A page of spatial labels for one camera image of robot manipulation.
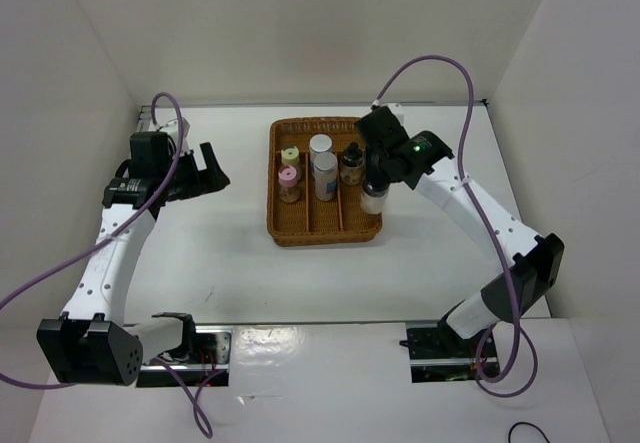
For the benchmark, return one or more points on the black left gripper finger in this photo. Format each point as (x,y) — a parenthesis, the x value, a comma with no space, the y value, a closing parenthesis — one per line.
(214,181)
(209,157)

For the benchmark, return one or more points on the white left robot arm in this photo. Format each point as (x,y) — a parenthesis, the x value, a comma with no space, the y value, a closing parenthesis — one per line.
(88,343)

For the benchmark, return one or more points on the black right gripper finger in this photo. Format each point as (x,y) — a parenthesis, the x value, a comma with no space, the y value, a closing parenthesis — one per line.
(389,173)
(372,166)

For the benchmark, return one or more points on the silver-lid blue-label bottle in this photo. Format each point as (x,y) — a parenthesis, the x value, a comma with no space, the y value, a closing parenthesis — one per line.
(325,167)
(318,144)

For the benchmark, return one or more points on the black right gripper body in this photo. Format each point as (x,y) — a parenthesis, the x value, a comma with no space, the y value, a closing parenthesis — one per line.
(383,155)

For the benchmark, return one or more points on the brown wicker divided tray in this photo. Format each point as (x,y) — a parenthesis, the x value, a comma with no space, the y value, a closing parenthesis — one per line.
(310,221)

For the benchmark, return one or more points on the pink-lid spice bottle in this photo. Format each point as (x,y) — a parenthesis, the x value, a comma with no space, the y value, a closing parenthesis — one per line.
(289,189)

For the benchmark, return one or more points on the black-lid dark spice bottle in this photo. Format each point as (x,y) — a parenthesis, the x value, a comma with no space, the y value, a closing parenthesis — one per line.
(352,164)

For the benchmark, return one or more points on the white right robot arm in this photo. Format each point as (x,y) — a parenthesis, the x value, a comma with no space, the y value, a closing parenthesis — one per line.
(527,263)

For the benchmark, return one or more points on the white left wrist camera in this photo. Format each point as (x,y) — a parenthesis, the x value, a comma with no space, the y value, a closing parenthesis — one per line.
(173,129)

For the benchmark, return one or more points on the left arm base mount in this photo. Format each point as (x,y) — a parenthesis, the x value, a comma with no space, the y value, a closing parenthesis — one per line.
(209,359)

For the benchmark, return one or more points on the yellow-lid spice bottle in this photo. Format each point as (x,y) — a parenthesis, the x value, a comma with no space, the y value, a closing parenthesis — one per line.
(290,156)

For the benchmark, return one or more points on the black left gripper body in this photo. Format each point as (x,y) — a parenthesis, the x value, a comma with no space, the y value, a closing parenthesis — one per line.
(182,183)

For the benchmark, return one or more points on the silver-lid blue-label bottle front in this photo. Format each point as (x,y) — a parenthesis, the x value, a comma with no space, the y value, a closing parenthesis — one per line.
(325,167)

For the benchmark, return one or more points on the black-lid white salt bottle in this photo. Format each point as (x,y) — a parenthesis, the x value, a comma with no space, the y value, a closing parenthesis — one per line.
(373,195)

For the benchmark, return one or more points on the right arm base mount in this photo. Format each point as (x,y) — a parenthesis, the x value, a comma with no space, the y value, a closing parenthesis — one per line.
(433,361)

